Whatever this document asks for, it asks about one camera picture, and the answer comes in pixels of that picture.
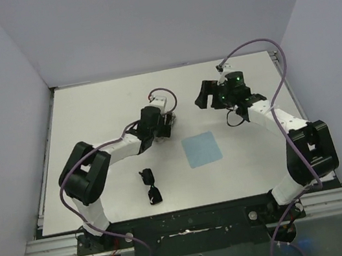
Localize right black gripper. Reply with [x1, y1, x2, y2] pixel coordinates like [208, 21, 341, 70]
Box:
[192, 76, 238, 113]

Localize map print glasses case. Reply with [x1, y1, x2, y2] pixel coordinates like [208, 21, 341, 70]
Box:
[154, 112, 176, 143]

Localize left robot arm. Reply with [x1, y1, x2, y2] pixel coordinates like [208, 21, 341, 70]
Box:
[58, 105, 173, 252]

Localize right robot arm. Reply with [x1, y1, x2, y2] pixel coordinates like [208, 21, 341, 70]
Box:
[194, 71, 339, 221]

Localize black sunglasses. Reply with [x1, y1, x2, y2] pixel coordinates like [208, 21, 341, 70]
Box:
[139, 168, 163, 205]

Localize blue cleaning cloth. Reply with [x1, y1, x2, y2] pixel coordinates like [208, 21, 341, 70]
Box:
[181, 132, 223, 169]

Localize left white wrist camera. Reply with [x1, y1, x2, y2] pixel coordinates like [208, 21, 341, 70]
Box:
[148, 95, 167, 115]

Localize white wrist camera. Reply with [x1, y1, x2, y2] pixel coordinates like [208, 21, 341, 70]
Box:
[215, 63, 236, 84]
[148, 95, 167, 115]

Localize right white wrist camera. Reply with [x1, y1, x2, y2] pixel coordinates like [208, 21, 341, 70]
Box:
[215, 63, 236, 84]

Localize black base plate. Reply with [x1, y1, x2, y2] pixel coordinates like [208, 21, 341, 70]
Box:
[77, 196, 306, 256]

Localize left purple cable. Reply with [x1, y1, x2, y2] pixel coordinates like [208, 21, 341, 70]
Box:
[45, 85, 203, 256]

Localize aluminium rail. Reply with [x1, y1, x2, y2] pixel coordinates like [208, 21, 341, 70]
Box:
[24, 187, 342, 256]

